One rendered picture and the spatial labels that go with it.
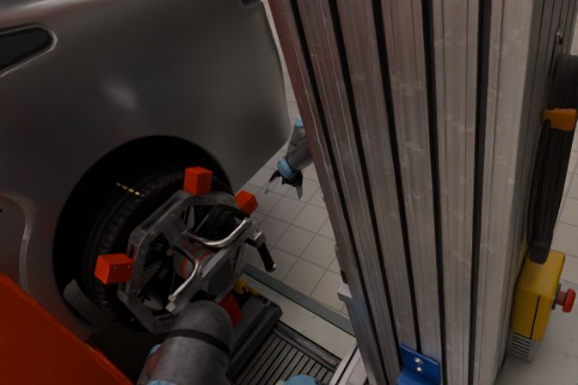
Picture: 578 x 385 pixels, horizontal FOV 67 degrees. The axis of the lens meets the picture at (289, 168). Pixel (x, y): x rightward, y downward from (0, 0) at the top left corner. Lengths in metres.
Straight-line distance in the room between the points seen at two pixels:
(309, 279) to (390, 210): 2.03
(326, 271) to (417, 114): 2.18
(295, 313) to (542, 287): 1.78
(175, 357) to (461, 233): 0.49
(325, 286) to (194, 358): 1.81
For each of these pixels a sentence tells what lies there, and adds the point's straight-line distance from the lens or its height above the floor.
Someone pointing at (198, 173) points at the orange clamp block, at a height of 1.16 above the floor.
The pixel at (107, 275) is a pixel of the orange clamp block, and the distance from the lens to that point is 1.53.
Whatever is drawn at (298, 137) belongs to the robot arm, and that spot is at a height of 1.12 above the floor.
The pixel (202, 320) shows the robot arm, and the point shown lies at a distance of 0.82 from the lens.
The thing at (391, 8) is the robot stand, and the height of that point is 1.93.
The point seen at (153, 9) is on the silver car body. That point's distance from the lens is 1.68.
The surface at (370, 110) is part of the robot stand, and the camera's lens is 0.48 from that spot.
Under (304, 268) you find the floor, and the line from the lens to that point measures 2.64.
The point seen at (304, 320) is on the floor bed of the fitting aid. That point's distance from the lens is 2.37.
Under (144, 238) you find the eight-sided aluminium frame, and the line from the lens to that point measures 1.54.
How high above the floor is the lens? 2.09
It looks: 39 degrees down
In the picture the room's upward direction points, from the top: 19 degrees counter-clockwise
